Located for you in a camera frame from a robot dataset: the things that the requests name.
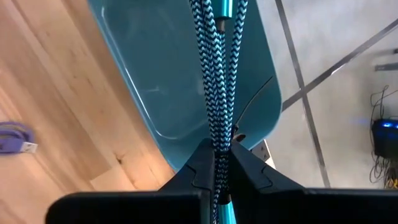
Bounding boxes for black electronics box blue light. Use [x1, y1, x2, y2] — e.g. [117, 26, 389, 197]
[369, 118, 398, 159]

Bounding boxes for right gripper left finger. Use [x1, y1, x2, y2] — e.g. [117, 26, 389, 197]
[160, 138, 216, 224]

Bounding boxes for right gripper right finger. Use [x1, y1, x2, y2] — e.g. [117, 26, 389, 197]
[231, 141, 306, 224]

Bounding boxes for blue plastic bin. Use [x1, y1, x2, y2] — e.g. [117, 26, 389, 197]
[86, 0, 283, 171]

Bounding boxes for teal braided USB cable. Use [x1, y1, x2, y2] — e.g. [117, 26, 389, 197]
[188, 0, 249, 224]

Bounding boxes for purple braided USB cable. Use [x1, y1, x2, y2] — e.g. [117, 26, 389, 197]
[0, 121, 39, 156]

